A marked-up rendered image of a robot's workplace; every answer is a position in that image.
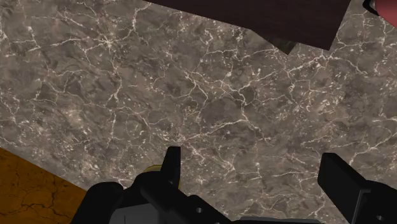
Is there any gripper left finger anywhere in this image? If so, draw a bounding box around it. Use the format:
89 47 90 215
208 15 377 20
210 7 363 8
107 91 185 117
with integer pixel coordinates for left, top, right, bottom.
70 146 233 224

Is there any yellow round thing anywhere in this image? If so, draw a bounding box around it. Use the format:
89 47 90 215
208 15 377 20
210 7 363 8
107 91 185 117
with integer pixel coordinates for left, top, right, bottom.
144 164 182 191

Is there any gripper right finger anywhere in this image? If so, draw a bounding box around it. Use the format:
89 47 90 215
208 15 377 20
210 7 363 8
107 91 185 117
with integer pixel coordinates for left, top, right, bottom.
317 152 397 224

